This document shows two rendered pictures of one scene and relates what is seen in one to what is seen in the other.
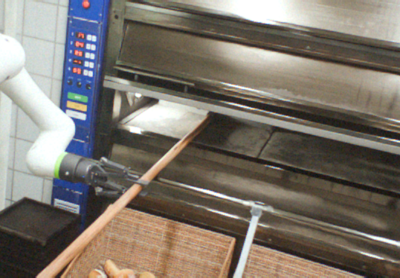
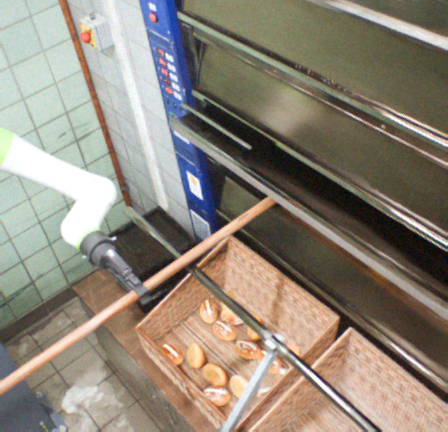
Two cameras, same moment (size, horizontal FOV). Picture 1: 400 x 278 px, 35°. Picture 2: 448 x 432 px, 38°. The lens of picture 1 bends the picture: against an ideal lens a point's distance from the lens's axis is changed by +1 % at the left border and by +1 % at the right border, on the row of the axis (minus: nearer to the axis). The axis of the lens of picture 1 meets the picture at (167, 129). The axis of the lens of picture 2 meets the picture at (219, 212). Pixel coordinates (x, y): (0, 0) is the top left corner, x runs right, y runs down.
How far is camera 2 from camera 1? 1.57 m
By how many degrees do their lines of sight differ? 43
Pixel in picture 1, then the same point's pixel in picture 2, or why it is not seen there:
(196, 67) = (268, 116)
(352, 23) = (430, 110)
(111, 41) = (191, 62)
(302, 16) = (366, 83)
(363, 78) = not seen: outside the picture
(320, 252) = not seen: hidden behind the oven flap
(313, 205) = (419, 318)
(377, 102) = not seen: outside the picture
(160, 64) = (233, 103)
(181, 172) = (285, 224)
